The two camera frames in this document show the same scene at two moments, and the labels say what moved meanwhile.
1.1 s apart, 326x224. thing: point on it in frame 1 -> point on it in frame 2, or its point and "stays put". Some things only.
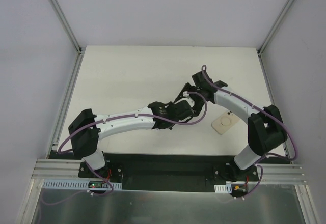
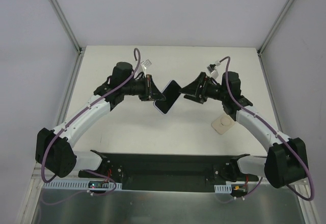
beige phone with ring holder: [225, 122] stays put
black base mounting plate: [166, 173] stays put
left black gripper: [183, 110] -> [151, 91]
